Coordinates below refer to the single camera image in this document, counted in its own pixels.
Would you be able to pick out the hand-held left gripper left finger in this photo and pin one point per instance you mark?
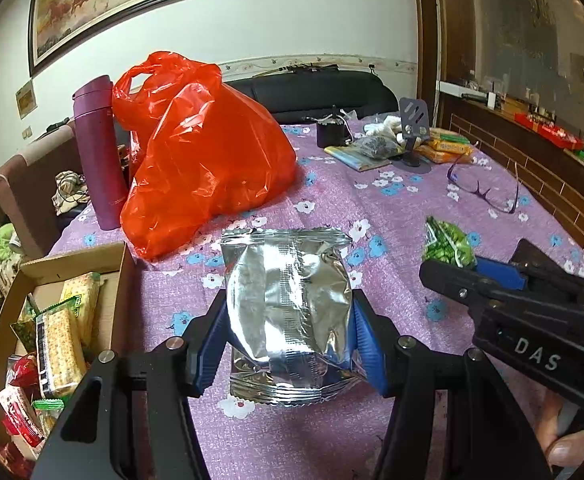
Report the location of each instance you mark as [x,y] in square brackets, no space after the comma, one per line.
[211,355]

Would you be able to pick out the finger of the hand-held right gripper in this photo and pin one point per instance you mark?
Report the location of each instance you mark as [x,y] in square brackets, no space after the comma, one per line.
[446,277]
[536,260]

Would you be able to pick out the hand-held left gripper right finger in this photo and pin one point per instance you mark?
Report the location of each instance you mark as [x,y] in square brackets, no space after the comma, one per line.
[371,355]

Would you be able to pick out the green pea snack packet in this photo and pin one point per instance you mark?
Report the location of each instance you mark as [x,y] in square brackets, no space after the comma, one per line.
[446,245]

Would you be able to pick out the silver foil snack packet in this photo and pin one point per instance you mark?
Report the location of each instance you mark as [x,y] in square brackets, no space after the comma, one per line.
[282,295]

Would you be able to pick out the shallow cardboard box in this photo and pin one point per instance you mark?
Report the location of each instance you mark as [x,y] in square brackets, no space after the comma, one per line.
[107,260]

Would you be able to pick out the cracker packet with green edges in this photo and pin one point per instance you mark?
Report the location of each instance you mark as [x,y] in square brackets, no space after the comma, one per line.
[84,295]
[59,350]

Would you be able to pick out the person's right hand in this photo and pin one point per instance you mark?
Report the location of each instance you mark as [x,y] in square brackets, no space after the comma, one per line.
[581,447]

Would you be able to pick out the purple eyeglasses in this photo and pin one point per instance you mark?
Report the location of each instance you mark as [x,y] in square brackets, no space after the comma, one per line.
[486,195]

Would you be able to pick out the wooden sideboard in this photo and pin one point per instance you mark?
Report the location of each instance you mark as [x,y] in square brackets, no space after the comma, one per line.
[536,170]

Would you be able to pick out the purple floral tablecloth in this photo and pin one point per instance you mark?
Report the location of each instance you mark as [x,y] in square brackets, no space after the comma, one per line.
[396,200]

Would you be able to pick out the orange cracker pack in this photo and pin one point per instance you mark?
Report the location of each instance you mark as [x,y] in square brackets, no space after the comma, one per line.
[444,152]

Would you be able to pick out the red box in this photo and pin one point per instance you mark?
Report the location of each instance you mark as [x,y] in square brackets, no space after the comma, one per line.
[546,132]

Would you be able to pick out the yellow green cracker pack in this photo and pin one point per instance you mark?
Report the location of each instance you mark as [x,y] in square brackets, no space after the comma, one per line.
[449,135]

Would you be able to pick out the clear bag of dark items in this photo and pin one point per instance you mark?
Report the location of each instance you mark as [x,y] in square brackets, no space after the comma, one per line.
[376,149]

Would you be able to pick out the yellow blue booklet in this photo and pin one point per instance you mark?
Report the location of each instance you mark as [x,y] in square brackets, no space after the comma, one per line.
[354,159]

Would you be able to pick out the black phone stand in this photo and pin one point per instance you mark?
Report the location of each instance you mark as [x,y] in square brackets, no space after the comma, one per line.
[414,120]

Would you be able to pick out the white plush toy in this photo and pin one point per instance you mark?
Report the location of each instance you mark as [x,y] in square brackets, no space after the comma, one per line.
[384,127]

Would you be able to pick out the black coffee grinder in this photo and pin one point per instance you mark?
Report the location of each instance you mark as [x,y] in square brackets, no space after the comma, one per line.
[332,132]

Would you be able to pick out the green yellow snack packet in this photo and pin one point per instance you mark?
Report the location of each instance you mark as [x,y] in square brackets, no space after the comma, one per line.
[23,335]

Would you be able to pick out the red plastic bag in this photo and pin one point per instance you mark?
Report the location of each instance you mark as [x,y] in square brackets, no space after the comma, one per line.
[207,160]

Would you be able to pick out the white red snack packet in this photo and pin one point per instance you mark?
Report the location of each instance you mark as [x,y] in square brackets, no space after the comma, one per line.
[19,420]

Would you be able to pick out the plaid cloth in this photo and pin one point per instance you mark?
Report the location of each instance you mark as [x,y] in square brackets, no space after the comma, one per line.
[71,192]

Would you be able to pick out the black leather sofa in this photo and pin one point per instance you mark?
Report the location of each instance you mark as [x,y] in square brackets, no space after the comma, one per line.
[322,92]

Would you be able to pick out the purple thermos bottle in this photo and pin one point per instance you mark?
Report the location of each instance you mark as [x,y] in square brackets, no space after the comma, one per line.
[99,160]

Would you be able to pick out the green cloth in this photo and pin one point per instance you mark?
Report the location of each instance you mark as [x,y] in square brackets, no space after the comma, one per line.
[2,240]

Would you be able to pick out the brown armchair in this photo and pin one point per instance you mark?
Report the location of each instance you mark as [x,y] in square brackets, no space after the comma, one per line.
[27,180]

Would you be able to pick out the wooden door frame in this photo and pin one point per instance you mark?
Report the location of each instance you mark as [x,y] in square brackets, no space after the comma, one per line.
[444,35]

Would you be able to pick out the wall socket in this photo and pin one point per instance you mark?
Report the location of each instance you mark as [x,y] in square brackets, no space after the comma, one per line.
[27,133]

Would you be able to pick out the yellow wall plaque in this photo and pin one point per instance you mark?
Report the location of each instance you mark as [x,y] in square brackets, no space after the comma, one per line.
[26,99]

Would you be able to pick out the framed wall painting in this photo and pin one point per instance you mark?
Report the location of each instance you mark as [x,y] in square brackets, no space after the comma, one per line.
[122,0]

